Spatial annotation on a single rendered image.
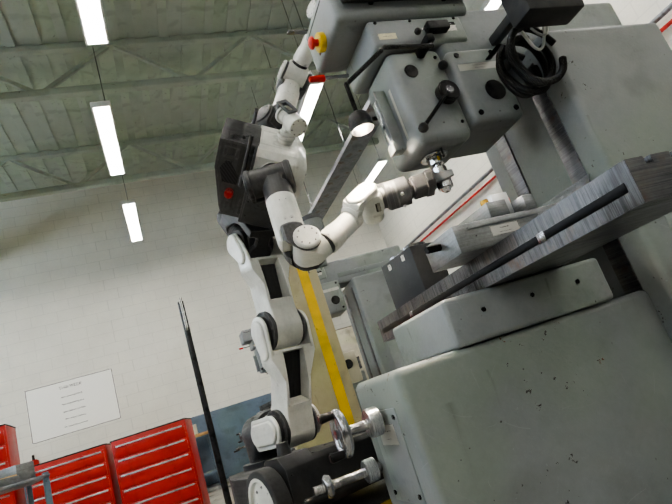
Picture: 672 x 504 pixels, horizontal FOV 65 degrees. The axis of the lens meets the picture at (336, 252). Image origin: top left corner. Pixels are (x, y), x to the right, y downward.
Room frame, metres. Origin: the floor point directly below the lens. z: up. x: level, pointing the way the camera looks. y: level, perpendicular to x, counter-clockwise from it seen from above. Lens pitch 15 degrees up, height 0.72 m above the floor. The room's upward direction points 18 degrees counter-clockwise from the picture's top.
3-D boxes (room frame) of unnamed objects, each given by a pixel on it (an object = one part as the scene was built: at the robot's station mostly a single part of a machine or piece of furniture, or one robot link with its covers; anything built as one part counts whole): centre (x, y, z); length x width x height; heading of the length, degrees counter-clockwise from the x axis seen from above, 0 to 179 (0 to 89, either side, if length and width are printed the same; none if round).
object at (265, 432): (2.00, 0.37, 0.68); 0.21 x 0.20 x 0.13; 39
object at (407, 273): (1.89, -0.25, 1.04); 0.22 x 0.12 x 0.20; 28
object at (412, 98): (1.51, -0.38, 1.47); 0.21 x 0.19 x 0.32; 21
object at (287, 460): (1.97, 0.36, 0.59); 0.64 x 0.52 x 0.33; 39
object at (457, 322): (1.50, -0.38, 0.80); 0.50 x 0.35 x 0.12; 111
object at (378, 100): (1.47, -0.27, 1.45); 0.04 x 0.04 x 0.21; 21
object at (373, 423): (1.33, 0.09, 0.64); 0.16 x 0.12 x 0.12; 111
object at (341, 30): (1.51, -0.39, 1.81); 0.47 x 0.26 x 0.16; 111
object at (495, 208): (1.32, -0.39, 1.03); 0.15 x 0.06 x 0.04; 22
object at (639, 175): (1.46, -0.39, 0.90); 1.24 x 0.23 x 0.08; 21
